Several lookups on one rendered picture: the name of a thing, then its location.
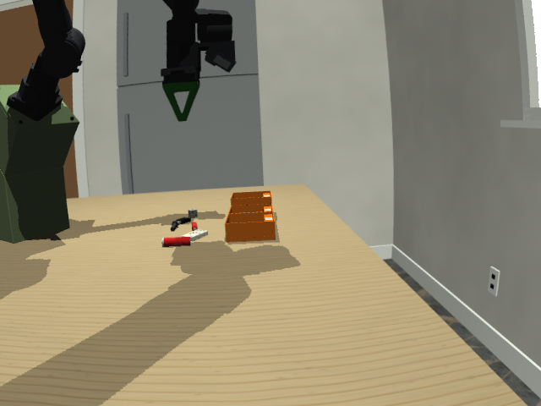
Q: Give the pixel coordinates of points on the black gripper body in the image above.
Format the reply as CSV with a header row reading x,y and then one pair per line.
x,y
188,74

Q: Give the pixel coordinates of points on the white domino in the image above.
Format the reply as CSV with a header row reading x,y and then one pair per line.
x,y
196,234

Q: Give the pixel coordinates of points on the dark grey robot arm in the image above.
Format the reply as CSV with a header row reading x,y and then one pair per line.
x,y
37,95

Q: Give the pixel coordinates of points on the orange bin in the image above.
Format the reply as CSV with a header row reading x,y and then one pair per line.
x,y
250,217

